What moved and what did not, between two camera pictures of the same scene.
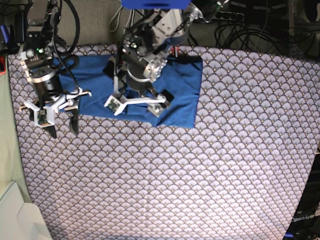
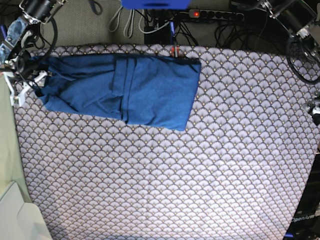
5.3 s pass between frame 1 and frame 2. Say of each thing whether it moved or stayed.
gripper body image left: moved
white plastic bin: stayed
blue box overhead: stayed
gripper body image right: moved
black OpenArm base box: stayed
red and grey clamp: stayed
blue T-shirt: moved
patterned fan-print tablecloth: stayed
